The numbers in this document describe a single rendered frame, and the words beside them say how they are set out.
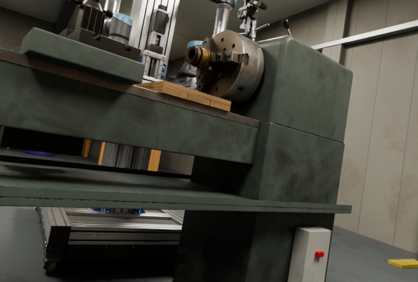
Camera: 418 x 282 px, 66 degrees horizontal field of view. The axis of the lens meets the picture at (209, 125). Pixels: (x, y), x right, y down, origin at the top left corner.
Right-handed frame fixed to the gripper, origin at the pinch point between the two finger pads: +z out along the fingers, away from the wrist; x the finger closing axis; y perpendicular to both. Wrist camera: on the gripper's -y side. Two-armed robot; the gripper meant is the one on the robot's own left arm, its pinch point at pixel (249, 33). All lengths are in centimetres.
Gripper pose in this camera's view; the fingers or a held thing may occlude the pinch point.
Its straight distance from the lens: 175.4
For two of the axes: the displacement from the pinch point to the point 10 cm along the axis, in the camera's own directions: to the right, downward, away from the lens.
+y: -6.2, -0.5, 7.9
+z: -1.7, 9.8, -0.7
